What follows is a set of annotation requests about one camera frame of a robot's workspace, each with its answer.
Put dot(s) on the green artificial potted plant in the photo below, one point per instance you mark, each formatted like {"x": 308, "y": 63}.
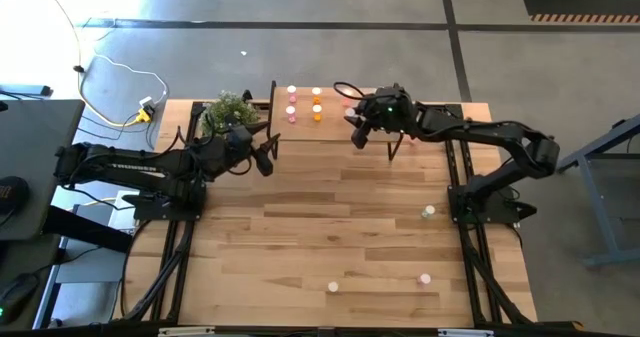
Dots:
{"x": 225, "y": 108}

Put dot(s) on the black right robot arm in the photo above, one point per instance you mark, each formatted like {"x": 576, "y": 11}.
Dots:
{"x": 500, "y": 134}

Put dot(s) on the blue-grey metal table frame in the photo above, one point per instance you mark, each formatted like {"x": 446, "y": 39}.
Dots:
{"x": 612, "y": 136}

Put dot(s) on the teal medicine bottle white cap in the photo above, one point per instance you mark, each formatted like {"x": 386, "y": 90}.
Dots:
{"x": 428, "y": 211}

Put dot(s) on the wooden shelf black metal frame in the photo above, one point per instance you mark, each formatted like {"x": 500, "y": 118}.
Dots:
{"x": 330, "y": 127}

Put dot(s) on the pink medicine bottle white cap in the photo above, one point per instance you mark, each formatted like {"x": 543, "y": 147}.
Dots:
{"x": 290, "y": 113}
{"x": 291, "y": 93}
{"x": 424, "y": 278}

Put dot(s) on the dark grey side desk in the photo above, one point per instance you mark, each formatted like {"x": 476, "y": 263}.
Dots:
{"x": 40, "y": 142}

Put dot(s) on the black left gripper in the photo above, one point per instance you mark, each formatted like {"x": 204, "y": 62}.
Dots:
{"x": 241, "y": 147}

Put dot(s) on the white power adapter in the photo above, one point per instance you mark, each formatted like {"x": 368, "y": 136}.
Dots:
{"x": 147, "y": 101}

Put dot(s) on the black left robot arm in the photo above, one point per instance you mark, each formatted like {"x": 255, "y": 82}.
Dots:
{"x": 125, "y": 167}

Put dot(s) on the black round puck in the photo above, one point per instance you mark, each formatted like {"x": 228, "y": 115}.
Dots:
{"x": 11, "y": 197}

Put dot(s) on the black computer mouse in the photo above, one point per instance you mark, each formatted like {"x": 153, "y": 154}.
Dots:
{"x": 17, "y": 297}

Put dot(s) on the black desk leg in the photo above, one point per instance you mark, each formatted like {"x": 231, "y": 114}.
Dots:
{"x": 85, "y": 229}

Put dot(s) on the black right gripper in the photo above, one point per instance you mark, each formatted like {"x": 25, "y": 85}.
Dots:
{"x": 392, "y": 112}

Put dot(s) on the orange medicine bottle white cap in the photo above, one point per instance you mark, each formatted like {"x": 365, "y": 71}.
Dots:
{"x": 316, "y": 94}
{"x": 333, "y": 286}
{"x": 317, "y": 112}

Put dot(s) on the yellow power plug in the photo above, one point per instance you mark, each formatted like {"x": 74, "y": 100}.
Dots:
{"x": 144, "y": 116}

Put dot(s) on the silver aluminium bracket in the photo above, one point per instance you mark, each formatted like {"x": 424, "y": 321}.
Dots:
{"x": 186, "y": 331}
{"x": 465, "y": 332}

